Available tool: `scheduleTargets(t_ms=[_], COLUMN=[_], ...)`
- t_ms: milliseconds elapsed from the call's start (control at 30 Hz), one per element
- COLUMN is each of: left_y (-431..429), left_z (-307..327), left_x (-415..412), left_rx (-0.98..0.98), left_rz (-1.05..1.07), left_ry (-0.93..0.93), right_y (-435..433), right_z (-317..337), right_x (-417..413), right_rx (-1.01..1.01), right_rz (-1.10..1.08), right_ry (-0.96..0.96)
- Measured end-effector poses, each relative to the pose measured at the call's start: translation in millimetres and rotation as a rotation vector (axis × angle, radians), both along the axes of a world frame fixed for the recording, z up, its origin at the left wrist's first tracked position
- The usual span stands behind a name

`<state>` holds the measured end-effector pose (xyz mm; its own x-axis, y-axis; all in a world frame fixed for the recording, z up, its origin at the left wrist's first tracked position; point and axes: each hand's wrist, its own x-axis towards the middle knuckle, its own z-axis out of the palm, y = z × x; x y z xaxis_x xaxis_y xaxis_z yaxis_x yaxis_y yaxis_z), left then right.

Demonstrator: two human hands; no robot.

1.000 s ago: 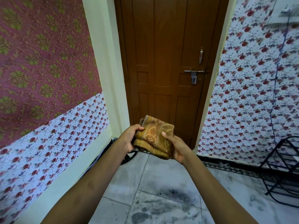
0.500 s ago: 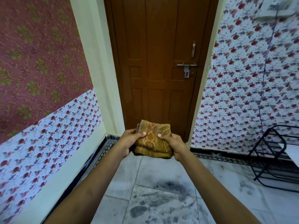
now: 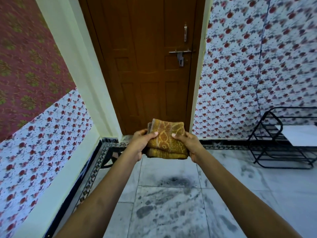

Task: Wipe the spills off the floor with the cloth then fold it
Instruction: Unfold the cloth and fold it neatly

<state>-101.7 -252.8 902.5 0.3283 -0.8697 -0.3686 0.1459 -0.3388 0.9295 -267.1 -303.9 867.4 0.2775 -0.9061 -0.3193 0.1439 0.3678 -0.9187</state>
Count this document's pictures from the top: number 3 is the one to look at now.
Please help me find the person's left hand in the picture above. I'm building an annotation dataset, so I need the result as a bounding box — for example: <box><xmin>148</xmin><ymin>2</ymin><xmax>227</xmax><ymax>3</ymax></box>
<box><xmin>124</xmin><ymin>129</ymin><xmax>159</xmax><ymax>162</ymax></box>

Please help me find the person's right hand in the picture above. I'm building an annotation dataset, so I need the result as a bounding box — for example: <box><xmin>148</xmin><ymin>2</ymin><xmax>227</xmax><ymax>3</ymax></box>
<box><xmin>172</xmin><ymin>132</ymin><xmax>207</xmax><ymax>164</ymax></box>

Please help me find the person's right forearm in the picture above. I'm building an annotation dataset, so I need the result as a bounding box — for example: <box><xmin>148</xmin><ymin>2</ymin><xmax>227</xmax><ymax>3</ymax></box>
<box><xmin>196</xmin><ymin>154</ymin><xmax>304</xmax><ymax>238</ymax></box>

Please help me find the metal door latch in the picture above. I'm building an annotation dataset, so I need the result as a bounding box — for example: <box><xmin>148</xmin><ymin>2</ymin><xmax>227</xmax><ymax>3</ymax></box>
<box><xmin>169</xmin><ymin>50</ymin><xmax>192</xmax><ymax>67</ymax></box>

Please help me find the black metal rack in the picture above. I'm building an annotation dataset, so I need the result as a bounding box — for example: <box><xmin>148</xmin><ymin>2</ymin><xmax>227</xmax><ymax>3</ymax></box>
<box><xmin>248</xmin><ymin>107</ymin><xmax>317</xmax><ymax>170</ymax></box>

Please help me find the yellow patterned towel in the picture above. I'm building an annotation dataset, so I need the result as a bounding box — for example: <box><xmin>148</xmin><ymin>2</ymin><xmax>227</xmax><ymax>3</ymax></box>
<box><xmin>145</xmin><ymin>119</ymin><xmax>189</xmax><ymax>160</ymax></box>

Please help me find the person's left forearm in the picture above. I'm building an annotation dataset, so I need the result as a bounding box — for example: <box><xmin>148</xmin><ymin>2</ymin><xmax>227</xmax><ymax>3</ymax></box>
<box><xmin>53</xmin><ymin>152</ymin><xmax>137</xmax><ymax>238</ymax></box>

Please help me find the white flat board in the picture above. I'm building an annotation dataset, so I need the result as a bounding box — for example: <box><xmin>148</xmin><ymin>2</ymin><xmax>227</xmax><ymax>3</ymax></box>
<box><xmin>282</xmin><ymin>124</ymin><xmax>317</xmax><ymax>147</ymax></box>

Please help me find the brown wooden door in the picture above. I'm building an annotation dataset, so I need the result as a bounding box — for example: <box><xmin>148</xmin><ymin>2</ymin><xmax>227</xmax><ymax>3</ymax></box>
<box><xmin>85</xmin><ymin>0</ymin><xmax>198</xmax><ymax>136</ymax></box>

